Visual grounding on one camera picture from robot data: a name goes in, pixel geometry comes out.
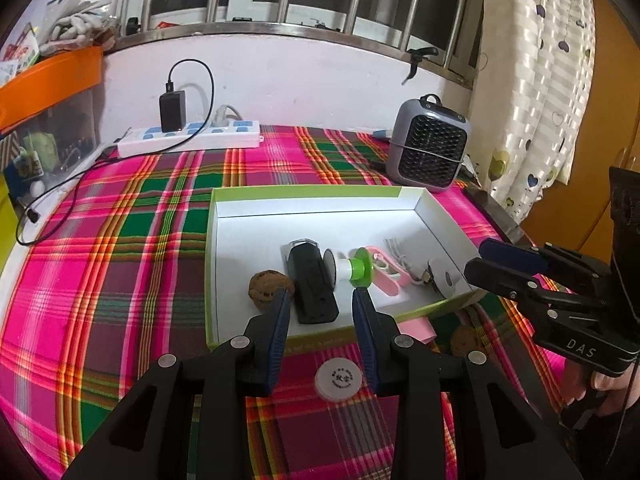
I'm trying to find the white green spool gadget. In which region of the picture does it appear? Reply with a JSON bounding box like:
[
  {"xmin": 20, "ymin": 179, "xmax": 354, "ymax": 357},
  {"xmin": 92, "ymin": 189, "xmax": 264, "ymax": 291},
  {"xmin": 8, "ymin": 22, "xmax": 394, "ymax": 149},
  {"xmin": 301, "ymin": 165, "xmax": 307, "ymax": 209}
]
[{"xmin": 323, "ymin": 247, "xmax": 374, "ymax": 288}]

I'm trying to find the pink cable holder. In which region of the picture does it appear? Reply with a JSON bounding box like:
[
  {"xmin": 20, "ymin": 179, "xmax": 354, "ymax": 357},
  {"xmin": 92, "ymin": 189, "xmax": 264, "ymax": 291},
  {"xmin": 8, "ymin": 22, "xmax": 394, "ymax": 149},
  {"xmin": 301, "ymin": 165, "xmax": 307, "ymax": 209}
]
[{"xmin": 398, "ymin": 316, "xmax": 437, "ymax": 344}]

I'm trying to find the black charger with cable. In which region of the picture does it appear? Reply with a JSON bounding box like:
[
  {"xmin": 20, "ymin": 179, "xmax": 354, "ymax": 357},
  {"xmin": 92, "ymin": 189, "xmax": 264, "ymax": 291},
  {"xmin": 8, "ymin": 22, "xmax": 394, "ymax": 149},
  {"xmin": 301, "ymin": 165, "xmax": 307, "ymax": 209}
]
[{"xmin": 14, "ymin": 58, "xmax": 216, "ymax": 247}]

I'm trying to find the black rectangular device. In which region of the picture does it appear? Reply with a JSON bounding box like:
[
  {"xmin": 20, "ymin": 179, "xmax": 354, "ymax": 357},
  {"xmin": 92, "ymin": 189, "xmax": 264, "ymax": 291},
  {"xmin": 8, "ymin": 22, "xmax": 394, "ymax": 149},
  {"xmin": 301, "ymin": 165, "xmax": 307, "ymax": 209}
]
[{"xmin": 286, "ymin": 238, "xmax": 338, "ymax": 325}]

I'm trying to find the pink stapler case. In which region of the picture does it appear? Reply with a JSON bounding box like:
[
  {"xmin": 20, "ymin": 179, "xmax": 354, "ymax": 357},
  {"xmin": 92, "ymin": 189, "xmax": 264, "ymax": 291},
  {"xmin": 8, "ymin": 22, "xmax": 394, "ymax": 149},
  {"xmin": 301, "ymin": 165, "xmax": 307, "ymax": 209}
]
[{"xmin": 366, "ymin": 246, "xmax": 411, "ymax": 297}]

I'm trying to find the black window handle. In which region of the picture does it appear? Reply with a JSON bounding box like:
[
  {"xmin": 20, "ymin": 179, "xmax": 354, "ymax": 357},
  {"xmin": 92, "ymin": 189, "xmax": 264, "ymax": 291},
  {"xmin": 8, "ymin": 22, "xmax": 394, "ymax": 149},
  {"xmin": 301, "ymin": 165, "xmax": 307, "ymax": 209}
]
[{"xmin": 401, "ymin": 47, "xmax": 438, "ymax": 84}]

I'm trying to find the white power strip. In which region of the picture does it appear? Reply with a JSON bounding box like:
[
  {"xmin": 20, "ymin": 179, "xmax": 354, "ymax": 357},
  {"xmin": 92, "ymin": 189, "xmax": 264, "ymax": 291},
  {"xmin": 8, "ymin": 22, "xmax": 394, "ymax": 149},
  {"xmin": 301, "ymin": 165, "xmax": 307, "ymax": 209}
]
[{"xmin": 116, "ymin": 120, "xmax": 262, "ymax": 157}]

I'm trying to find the grey mini heater fan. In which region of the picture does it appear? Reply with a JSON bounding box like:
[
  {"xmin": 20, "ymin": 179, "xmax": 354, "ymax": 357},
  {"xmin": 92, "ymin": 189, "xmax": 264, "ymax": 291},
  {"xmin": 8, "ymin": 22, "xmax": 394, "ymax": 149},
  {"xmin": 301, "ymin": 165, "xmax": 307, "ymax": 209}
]
[{"xmin": 385, "ymin": 93, "xmax": 471, "ymax": 192}]

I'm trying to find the grey white mouse-shaped gadget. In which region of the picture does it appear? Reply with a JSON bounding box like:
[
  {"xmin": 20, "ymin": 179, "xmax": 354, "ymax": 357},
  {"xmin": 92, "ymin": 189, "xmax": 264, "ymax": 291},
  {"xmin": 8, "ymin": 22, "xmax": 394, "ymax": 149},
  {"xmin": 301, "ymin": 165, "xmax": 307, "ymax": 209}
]
[{"xmin": 427, "ymin": 258, "xmax": 462, "ymax": 298}]

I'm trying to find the plaid pink green cloth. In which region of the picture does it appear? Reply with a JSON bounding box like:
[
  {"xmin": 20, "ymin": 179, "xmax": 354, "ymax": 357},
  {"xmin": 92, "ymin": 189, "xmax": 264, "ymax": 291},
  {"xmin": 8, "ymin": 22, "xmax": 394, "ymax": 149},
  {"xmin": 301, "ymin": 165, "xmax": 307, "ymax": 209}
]
[{"xmin": 1, "ymin": 126, "xmax": 563, "ymax": 479}]

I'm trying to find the white patterned curtain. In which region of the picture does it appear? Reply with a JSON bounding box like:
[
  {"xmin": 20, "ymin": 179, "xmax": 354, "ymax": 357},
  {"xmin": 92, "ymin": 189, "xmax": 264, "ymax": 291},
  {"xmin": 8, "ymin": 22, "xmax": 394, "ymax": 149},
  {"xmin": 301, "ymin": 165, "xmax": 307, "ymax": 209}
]
[{"xmin": 468, "ymin": 0, "xmax": 596, "ymax": 223}]

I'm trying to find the white usb cable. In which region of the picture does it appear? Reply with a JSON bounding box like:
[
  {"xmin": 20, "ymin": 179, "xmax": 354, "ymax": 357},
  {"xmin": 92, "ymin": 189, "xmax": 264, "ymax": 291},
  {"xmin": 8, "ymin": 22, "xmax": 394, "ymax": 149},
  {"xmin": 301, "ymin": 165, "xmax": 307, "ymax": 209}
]
[{"xmin": 382, "ymin": 236, "xmax": 434, "ymax": 288}]

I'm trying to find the green white cardboard box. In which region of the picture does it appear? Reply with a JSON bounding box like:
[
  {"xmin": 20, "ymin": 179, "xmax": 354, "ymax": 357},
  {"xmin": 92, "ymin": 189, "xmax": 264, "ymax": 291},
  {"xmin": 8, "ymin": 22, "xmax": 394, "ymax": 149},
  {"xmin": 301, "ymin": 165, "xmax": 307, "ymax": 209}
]
[{"xmin": 204, "ymin": 185, "xmax": 484, "ymax": 352}]

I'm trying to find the white gloves pile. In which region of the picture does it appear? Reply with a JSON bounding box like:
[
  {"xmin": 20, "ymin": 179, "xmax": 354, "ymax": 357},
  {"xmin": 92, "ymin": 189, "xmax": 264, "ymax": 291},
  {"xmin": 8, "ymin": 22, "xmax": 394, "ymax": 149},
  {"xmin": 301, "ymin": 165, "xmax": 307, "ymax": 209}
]
[{"xmin": 39, "ymin": 11, "xmax": 116, "ymax": 58}]

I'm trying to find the white round cap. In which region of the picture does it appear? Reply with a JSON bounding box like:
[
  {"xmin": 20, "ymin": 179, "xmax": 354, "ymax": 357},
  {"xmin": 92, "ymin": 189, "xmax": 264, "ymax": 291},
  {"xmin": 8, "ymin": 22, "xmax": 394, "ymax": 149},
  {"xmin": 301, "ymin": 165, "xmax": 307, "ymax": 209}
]
[{"xmin": 314, "ymin": 358, "xmax": 362, "ymax": 403}]

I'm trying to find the orange lid storage bin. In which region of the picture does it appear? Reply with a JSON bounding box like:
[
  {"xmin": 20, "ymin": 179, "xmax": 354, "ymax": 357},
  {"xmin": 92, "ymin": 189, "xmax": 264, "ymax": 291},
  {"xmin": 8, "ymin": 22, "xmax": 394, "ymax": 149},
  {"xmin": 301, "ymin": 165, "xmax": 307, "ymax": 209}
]
[{"xmin": 0, "ymin": 45, "xmax": 106, "ymax": 162}]

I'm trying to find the brown walnut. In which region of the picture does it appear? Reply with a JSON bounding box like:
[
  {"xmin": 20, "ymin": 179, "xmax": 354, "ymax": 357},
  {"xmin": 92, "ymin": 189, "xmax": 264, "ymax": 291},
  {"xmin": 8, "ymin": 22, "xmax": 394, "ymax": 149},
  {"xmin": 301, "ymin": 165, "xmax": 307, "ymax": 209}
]
[
  {"xmin": 449, "ymin": 325, "xmax": 483, "ymax": 358},
  {"xmin": 248, "ymin": 270, "xmax": 295, "ymax": 311}
]

